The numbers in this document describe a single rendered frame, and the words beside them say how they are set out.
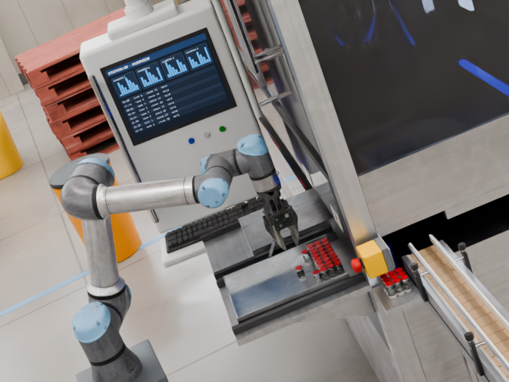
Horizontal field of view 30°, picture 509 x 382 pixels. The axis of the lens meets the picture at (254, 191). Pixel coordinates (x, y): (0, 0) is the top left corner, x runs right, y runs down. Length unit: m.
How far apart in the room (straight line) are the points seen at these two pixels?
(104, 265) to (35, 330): 2.38
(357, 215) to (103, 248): 0.76
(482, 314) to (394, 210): 0.41
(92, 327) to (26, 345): 2.33
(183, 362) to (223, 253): 1.30
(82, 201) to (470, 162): 1.05
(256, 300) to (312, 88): 0.71
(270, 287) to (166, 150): 0.86
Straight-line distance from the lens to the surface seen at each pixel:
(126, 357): 2.87
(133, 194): 2.54
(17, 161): 7.64
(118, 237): 5.37
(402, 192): 2.57
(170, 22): 3.34
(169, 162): 3.49
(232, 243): 3.15
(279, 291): 2.79
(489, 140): 2.62
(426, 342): 2.82
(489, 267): 2.77
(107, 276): 2.86
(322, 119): 2.43
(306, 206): 3.20
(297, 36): 2.36
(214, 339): 4.39
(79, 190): 2.60
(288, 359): 4.07
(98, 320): 2.79
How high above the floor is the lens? 2.30
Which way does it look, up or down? 24 degrees down
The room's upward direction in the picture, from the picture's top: 21 degrees counter-clockwise
